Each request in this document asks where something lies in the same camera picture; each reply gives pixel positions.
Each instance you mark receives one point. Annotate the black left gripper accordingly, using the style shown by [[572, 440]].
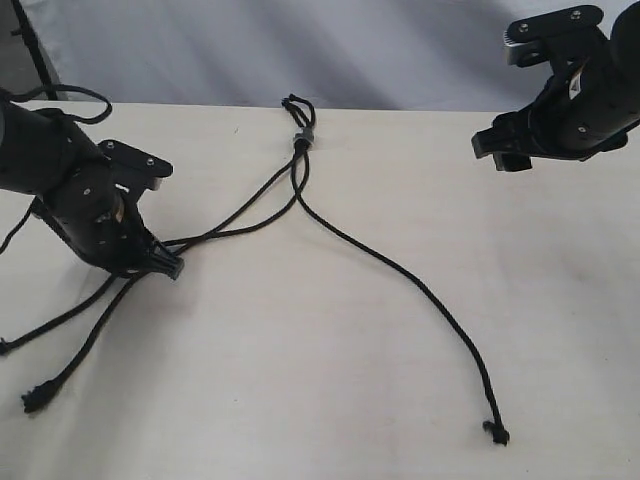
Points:
[[101, 228]]

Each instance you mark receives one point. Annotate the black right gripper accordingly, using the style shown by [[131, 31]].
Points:
[[583, 110]]

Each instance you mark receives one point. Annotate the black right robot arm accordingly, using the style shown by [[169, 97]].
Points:
[[621, 50]]

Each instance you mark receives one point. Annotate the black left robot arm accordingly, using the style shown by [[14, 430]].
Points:
[[45, 149]]

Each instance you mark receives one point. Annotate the white backdrop cloth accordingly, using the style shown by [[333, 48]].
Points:
[[397, 55]]

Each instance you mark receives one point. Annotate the black stand pole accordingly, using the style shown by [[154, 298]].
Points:
[[25, 31]]

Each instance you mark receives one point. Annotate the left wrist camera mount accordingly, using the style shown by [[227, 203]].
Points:
[[134, 170]]

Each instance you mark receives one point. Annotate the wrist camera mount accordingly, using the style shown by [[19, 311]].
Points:
[[570, 34], [134, 170]]

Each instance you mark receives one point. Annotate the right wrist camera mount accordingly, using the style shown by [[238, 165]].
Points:
[[570, 34]]

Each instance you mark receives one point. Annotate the grey cable tie strap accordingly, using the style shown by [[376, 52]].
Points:
[[303, 139]]

